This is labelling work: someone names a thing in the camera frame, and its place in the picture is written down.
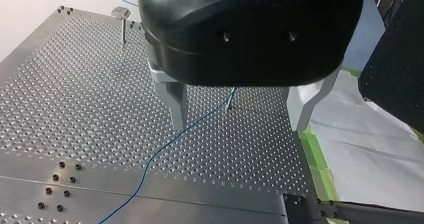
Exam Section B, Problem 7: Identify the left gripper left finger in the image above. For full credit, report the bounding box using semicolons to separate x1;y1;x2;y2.
146;60;188;132

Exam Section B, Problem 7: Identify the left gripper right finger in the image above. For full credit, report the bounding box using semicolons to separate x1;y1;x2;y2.
286;66;343;132

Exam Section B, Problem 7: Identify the blue cable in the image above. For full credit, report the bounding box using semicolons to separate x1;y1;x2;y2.
97;0;238;224

